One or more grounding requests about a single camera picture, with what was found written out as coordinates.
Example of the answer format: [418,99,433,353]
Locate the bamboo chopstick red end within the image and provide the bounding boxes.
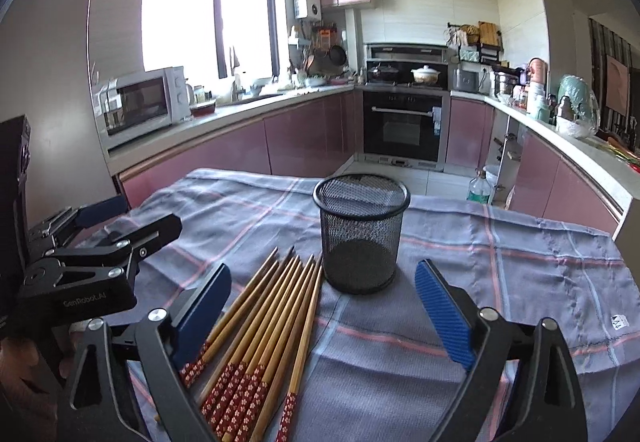
[180,247,278,382]
[182,247,294,389]
[276,266,323,442]
[201,254,306,438]
[236,263,319,441]
[196,249,304,420]
[222,255,317,441]
[209,255,316,441]

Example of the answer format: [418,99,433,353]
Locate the hand in pink sleeve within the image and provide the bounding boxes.
[1,338,64,441]

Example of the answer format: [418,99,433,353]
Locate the white microwave oven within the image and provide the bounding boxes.
[91,66,191,153]

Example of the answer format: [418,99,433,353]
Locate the grey plaid tablecloth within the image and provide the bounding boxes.
[99,169,639,441]

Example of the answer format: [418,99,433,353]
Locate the black mesh pen holder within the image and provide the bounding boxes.
[312,173,411,295]

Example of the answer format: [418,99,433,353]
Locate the plastic water bottle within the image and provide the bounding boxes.
[466,170,494,205]

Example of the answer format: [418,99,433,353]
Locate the pink base cabinets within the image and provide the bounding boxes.
[115,90,627,234]

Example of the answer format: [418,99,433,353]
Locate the black built-in oven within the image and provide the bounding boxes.
[362,86,449,165]

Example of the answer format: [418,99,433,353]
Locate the teal kettle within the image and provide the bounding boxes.
[555,74,600,139]

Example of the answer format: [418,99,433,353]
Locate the white ceramic pot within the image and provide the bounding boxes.
[411,64,440,85]

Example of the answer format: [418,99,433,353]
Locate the silver toaster box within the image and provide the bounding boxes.
[451,68,489,94]

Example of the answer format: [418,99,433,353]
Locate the wooden cutting board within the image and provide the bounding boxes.
[478,21,502,50]

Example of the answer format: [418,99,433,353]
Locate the black camera box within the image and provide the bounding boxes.
[0,116,30,318]

